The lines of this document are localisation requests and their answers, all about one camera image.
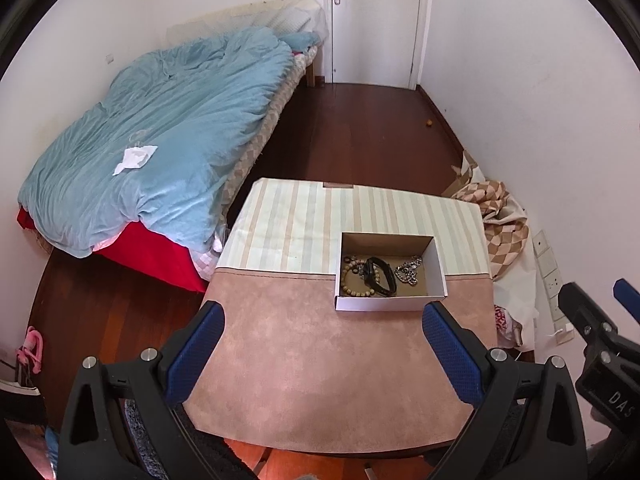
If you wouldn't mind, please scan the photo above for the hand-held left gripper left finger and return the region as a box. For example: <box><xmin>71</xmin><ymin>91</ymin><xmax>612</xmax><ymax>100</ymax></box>
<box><xmin>57</xmin><ymin>301</ymin><xmax>226</xmax><ymax>480</ymax></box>

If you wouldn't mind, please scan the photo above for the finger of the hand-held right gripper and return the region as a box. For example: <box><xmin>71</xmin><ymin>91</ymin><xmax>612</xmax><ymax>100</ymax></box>
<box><xmin>558</xmin><ymin>282</ymin><xmax>621</xmax><ymax>356</ymax></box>
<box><xmin>613</xmin><ymin>278</ymin><xmax>640</xmax><ymax>323</ymax></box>

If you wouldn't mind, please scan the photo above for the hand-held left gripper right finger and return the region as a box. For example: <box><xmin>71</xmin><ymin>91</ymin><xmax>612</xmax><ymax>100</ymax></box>
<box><xmin>422</xmin><ymin>301</ymin><xmax>587</xmax><ymax>480</ymax></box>

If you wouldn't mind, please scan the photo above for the white cardboard box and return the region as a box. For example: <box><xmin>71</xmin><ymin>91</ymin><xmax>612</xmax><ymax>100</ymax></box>
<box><xmin>334</xmin><ymin>231</ymin><xmax>449</xmax><ymax>312</ymax></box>

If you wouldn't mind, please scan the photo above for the chunky silver chain bracelet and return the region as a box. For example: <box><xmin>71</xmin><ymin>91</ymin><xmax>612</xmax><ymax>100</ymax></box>
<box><xmin>394</xmin><ymin>256</ymin><xmax>423</xmax><ymax>286</ymax></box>

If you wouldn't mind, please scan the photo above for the black fitness band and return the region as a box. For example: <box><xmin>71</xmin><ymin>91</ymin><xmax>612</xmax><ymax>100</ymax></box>
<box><xmin>363</xmin><ymin>257</ymin><xmax>398</xmax><ymax>297</ymax></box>

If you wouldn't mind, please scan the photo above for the wooden bead bracelet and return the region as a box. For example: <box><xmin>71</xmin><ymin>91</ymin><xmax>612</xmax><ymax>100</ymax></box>
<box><xmin>341</xmin><ymin>256</ymin><xmax>383</xmax><ymax>298</ymax></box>

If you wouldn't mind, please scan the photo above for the red and white plastic bag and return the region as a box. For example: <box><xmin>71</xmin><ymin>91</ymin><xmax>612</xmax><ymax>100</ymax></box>
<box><xmin>494</xmin><ymin>305</ymin><xmax>524</xmax><ymax>347</ymax></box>

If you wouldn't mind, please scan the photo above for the white sheet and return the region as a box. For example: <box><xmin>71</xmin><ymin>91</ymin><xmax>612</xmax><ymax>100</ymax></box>
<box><xmin>494</xmin><ymin>240</ymin><xmax>542</xmax><ymax>351</ymax></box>

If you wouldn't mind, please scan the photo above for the brown and striped tablecloth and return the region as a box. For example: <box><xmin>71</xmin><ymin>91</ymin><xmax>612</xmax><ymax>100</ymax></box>
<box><xmin>182</xmin><ymin>177</ymin><xmax>496</xmax><ymax>456</ymax></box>

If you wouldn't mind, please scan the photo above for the red bed sheet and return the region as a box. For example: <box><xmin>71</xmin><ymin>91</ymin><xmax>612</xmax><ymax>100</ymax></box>
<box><xmin>16</xmin><ymin>208</ymin><xmax>208</xmax><ymax>293</ymax></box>

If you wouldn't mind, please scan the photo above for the brown checkered blanket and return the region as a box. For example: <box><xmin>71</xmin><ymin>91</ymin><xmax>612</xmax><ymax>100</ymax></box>
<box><xmin>442</xmin><ymin>150</ymin><xmax>531</xmax><ymax>281</ymax></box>

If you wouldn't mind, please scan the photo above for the pink hanger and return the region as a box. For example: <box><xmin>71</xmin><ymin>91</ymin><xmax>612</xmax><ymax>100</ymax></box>
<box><xmin>16</xmin><ymin>326</ymin><xmax>44</xmax><ymax>376</ymax></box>

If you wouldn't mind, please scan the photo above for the dark bag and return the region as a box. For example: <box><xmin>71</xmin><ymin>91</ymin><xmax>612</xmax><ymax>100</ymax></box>
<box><xmin>0</xmin><ymin>379</ymin><xmax>49</xmax><ymax>427</ymax></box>

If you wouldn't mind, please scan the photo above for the white tissue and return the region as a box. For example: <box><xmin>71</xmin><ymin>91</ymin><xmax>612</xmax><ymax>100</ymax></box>
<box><xmin>112</xmin><ymin>145</ymin><xmax>159</xmax><ymax>177</ymax></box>

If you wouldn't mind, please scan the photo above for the light blue duvet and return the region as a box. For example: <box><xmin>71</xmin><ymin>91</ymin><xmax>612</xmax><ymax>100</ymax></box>
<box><xmin>19</xmin><ymin>27</ymin><xmax>321</xmax><ymax>259</ymax></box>

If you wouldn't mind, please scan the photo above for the white door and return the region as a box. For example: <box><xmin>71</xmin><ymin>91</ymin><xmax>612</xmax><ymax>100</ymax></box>
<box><xmin>330</xmin><ymin>0</ymin><xmax>423</xmax><ymax>88</ymax></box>

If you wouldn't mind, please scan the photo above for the white wall socket panel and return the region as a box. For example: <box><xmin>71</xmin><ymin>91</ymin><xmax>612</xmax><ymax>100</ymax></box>
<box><xmin>532</xmin><ymin>230</ymin><xmax>567</xmax><ymax>322</ymax></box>

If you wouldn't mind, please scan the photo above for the wooden bed frame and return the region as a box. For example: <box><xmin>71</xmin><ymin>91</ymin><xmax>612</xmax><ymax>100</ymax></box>
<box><xmin>304</xmin><ymin>55</ymin><xmax>326</xmax><ymax>88</ymax></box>

